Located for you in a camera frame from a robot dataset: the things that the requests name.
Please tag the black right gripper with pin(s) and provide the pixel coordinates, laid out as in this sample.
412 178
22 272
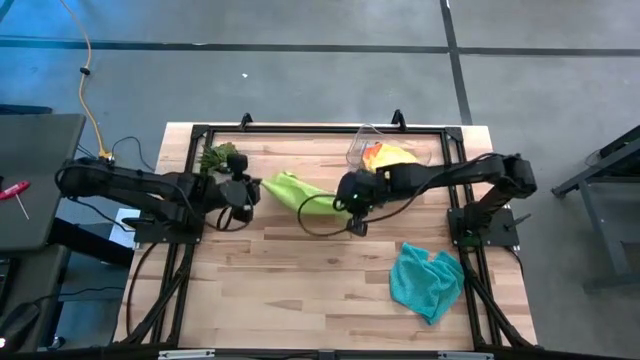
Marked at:
362 190

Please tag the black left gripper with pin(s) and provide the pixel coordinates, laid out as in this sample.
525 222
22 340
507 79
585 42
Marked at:
235 195

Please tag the orange microfiber towel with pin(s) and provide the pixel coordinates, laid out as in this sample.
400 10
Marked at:
371 157

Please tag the yellow microfiber towel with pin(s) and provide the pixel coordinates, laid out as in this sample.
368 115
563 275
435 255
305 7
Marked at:
392 155

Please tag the clear plastic bin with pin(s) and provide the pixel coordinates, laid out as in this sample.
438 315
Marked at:
360 142

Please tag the lime green microfiber towel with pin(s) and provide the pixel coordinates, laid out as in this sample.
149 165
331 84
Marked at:
300 192

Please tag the teal microfiber towel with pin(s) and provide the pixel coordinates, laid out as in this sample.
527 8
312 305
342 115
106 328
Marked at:
425 285

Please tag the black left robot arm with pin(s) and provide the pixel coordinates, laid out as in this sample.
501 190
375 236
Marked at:
130 187

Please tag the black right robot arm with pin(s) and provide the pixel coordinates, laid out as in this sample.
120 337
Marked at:
465 172

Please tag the potted succulent plant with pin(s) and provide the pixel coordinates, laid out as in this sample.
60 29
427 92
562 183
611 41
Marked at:
215 155

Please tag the white paper sheet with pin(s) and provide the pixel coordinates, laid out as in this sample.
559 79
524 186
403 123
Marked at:
122 235

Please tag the grey side table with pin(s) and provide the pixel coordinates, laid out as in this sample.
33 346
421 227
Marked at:
35 180

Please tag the grey metal stand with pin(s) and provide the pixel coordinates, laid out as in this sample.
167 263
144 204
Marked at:
605 220

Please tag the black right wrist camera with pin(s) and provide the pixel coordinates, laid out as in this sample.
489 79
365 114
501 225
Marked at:
358 227

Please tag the black aluminium table frame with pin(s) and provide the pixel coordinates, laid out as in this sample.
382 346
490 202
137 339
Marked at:
325 129

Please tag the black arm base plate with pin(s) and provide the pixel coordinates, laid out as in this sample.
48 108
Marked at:
150 235
500 232

